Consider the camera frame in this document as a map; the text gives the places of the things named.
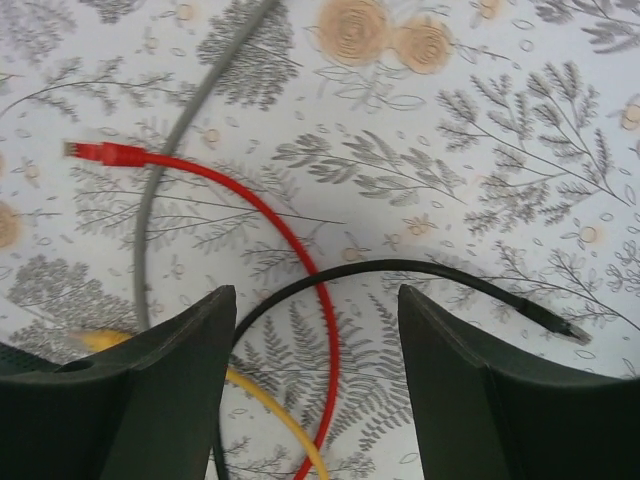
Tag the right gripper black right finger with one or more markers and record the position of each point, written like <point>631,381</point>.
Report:
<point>485,409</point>

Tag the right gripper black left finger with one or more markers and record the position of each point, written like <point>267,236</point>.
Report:
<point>143,409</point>

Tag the floral patterned table mat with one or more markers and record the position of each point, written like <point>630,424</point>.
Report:
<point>500,138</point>

